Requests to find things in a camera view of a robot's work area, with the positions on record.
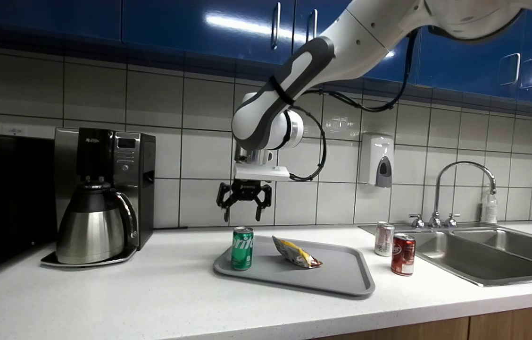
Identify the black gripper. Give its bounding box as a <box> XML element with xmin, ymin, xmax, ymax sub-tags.
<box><xmin>216</xmin><ymin>180</ymin><xmax>274</xmax><ymax>225</ymax></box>

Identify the green soda can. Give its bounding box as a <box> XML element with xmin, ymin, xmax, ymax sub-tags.
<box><xmin>229</xmin><ymin>225</ymin><xmax>257</xmax><ymax>275</ymax></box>

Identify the grey soda can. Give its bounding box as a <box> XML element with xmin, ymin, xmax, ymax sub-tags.
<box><xmin>374</xmin><ymin>220</ymin><xmax>397</xmax><ymax>258</ymax></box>

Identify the red soda can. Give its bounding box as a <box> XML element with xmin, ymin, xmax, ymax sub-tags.
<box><xmin>391</xmin><ymin>233</ymin><xmax>419</xmax><ymax>278</ymax></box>

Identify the grey plastic tray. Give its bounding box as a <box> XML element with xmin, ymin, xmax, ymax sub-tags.
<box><xmin>212</xmin><ymin>235</ymin><xmax>378</xmax><ymax>301</ymax></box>

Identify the yellow brown chip bag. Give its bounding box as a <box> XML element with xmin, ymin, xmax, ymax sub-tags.
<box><xmin>270</xmin><ymin>235</ymin><xmax>325</xmax><ymax>273</ymax></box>

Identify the black steel coffee maker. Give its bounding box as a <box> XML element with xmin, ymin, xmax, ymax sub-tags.
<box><xmin>38</xmin><ymin>127</ymin><xmax>157</xmax><ymax>273</ymax></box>

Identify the stainless steel carafe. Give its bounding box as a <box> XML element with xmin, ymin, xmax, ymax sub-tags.
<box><xmin>55</xmin><ymin>184</ymin><xmax>140</xmax><ymax>267</ymax></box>

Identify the chrome gooseneck faucet spout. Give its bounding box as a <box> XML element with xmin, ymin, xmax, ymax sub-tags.
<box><xmin>433</xmin><ymin>159</ymin><xmax>501</xmax><ymax>229</ymax></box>

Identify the black microwave oven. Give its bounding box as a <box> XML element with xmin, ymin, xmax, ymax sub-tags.
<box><xmin>0</xmin><ymin>131</ymin><xmax>57</xmax><ymax>280</ymax></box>

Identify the clear soap bottle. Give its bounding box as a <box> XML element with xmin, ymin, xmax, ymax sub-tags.
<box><xmin>480</xmin><ymin>188</ymin><xmax>501</xmax><ymax>227</ymax></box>

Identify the stainless steel double sink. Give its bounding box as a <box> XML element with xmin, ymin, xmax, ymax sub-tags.
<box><xmin>367</xmin><ymin>224</ymin><xmax>532</xmax><ymax>290</ymax></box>

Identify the wooden base cabinet front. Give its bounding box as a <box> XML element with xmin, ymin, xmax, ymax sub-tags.
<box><xmin>468</xmin><ymin>303</ymin><xmax>532</xmax><ymax>340</ymax></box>

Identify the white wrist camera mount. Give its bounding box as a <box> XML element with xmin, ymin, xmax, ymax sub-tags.
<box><xmin>235</xmin><ymin>165</ymin><xmax>293</xmax><ymax>184</ymax></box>

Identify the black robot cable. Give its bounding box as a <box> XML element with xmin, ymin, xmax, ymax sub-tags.
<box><xmin>287</xmin><ymin>27</ymin><xmax>421</xmax><ymax>186</ymax></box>

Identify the white wall soap dispenser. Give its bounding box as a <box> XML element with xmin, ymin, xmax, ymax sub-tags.
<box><xmin>357</xmin><ymin>133</ymin><xmax>397</xmax><ymax>190</ymax></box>

